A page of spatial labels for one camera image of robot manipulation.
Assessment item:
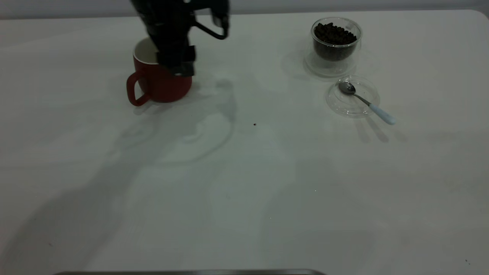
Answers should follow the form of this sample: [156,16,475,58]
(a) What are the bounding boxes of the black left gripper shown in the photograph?
[131,0,230,77]

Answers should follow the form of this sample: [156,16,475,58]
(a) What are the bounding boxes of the red ceramic mug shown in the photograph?
[126,37,193,107]

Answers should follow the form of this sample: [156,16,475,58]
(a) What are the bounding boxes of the metal spoon light blue handle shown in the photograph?
[338,81,397,126]

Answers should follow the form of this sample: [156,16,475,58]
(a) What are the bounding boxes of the glass bowl of coffee beans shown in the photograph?
[304,17,363,79]

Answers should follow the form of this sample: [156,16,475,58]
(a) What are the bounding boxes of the dark coffee beans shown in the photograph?
[313,22,358,61]

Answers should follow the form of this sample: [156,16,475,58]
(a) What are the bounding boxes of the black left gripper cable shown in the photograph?
[193,20,230,41]

